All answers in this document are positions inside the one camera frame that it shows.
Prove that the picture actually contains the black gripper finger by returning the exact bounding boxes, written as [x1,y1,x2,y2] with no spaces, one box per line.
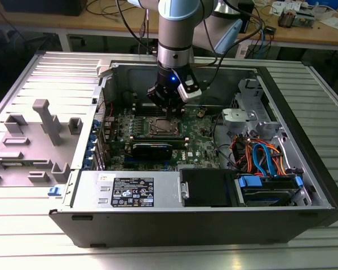
[146,86,172,118]
[170,100,187,118]

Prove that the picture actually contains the metal socket cover frame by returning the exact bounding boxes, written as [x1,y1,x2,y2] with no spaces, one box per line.
[149,116,179,137]

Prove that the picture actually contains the black RAM slot bank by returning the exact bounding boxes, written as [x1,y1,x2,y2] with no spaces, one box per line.
[132,102,186,116]

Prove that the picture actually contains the blue expansion slot latches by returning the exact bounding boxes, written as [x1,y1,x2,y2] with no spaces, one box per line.
[83,119,99,170]

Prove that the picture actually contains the green motherboard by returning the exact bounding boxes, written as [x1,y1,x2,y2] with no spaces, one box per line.
[101,106,229,172]

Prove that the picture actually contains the black graphics card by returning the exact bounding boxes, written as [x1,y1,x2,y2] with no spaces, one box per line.
[130,142,173,161]

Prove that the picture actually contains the silver metal drive cage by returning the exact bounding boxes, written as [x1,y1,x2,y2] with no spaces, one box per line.
[221,78,284,141]

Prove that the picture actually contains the white QR label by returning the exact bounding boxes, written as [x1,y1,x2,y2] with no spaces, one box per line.
[236,43,249,59]

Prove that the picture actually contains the blue disk carrier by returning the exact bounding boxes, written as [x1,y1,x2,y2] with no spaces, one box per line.
[236,174,304,208]

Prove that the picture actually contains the black tower box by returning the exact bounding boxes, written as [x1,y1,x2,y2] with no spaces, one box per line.
[238,0,256,34]

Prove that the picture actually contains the grey power supply unit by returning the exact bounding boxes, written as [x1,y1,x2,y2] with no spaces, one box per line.
[69,170,184,209]

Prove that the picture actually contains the black open PC case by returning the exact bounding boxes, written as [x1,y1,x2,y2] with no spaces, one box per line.
[48,57,338,249]

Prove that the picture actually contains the black hard disk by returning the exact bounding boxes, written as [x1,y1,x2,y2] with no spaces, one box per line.
[242,187,298,208]

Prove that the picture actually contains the wooden desk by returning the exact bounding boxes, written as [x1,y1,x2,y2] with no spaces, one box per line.
[0,0,338,53]

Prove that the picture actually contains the metal heat sink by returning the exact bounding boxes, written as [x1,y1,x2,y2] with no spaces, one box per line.
[278,7,297,28]

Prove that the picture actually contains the grey plastic parts rack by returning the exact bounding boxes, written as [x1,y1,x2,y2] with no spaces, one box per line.
[0,98,84,188]

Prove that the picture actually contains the white printed cards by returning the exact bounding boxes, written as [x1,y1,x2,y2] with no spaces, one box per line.
[269,1,303,15]

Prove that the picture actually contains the large black flat box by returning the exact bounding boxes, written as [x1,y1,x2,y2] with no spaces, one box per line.
[1,0,87,17]

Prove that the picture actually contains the grey metal device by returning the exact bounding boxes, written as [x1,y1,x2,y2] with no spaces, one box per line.
[295,10,318,29]

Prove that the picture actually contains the white paper sheet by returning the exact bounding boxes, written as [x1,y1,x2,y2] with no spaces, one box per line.
[318,15,338,31]

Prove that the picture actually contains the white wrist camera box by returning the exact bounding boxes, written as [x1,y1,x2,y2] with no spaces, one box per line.
[176,73,203,102]

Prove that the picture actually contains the thin red wire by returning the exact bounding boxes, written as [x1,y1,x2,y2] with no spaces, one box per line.
[97,100,114,120]

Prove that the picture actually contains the blue flat wire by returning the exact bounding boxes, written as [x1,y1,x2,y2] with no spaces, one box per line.
[252,142,277,178]

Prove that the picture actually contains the blue cable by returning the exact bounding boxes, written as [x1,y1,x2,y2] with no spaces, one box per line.
[257,22,268,59]

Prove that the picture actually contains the orange wire bundle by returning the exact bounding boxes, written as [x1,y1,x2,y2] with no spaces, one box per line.
[231,136,288,177]

